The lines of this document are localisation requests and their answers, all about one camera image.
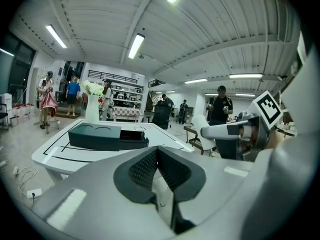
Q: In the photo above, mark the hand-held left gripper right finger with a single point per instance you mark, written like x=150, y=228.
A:
x=220, y=184

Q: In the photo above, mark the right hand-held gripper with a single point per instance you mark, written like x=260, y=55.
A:
x=268, y=109

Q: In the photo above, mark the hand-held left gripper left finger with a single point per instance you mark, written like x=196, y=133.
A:
x=100, y=184

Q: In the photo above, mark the dark teal tray box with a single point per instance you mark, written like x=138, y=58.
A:
x=95, y=139

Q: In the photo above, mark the person's right forearm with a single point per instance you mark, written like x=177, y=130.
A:
x=275, y=139

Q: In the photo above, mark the dark metal side table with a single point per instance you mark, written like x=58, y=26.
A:
x=195, y=141

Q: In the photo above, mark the white table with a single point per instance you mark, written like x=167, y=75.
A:
x=170, y=139

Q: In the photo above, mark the black office chair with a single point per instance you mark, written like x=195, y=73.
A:
x=161, y=114

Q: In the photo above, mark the white power strip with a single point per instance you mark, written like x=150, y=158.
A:
x=35, y=192
x=3, y=163
x=15, y=170

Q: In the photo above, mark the person's black and white shirt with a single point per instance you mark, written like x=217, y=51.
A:
x=287, y=189

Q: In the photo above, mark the staircase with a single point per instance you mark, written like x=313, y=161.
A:
x=153, y=101

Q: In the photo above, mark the cluttered white desk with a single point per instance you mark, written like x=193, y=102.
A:
x=287, y=131

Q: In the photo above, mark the white vase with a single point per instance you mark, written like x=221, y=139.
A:
x=92, y=109

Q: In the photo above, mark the checkered cloth table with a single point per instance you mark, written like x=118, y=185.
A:
x=127, y=112

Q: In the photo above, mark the white shelf unit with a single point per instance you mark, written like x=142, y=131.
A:
x=127, y=96

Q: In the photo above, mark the white flower bouquet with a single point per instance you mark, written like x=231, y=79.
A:
x=92, y=87

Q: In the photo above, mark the red folding chair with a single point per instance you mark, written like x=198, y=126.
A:
x=48, y=101

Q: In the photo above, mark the row of white jugs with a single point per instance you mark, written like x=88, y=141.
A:
x=22, y=111

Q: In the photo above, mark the black railing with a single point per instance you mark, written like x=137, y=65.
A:
x=112, y=76

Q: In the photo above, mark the black visitor chair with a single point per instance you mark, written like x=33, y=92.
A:
x=3, y=116

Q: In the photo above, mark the white water dispenser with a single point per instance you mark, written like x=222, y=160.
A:
x=6, y=104

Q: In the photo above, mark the dark glass window wall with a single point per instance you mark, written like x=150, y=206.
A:
x=22, y=66

